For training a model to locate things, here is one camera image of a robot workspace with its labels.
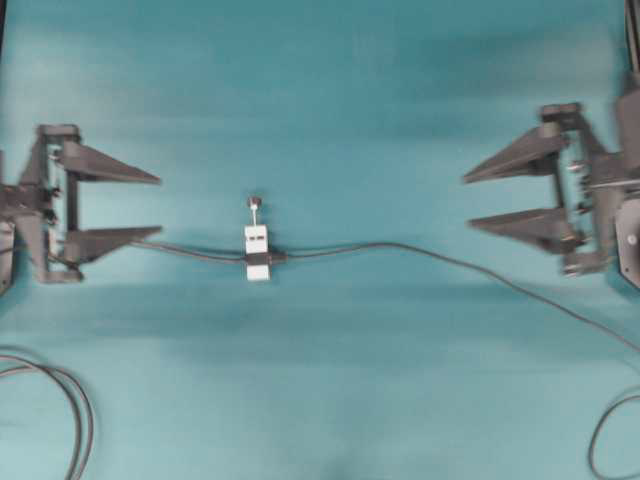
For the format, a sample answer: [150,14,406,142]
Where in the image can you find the black frame edge left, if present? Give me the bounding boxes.
[0,0,7,58]

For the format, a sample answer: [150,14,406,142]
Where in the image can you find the black female connector cable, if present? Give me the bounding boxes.
[132,239,274,266]

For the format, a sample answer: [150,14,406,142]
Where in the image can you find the clamp screw with black knob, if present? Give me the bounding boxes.
[247,196,262,226]

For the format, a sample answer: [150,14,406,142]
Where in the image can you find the black USB plug cable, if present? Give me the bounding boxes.
[269,241,640,352]

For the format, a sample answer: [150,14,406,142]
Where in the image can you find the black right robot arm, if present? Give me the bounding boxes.
[463,72,639,285]

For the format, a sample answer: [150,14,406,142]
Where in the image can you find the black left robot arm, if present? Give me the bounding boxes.
[1,124,161,292]

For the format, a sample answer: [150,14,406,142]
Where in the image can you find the black frame rail right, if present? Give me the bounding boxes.
[624,0,639,74]

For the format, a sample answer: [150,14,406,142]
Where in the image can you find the black cable loop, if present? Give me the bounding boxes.
[587,382,640,480]
[0,367,89,480]
[0,353,96,480]

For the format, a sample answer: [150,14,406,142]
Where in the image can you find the black cable loop right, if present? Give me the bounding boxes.
[587,382,640,480]

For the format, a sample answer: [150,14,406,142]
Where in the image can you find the white clamp fixture block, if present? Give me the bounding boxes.
[244,225,270,282]

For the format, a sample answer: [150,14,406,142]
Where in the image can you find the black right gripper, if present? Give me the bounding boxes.
[462,102,639,275]

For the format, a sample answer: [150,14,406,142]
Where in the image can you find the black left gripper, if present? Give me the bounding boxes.
[1,124,162,284]

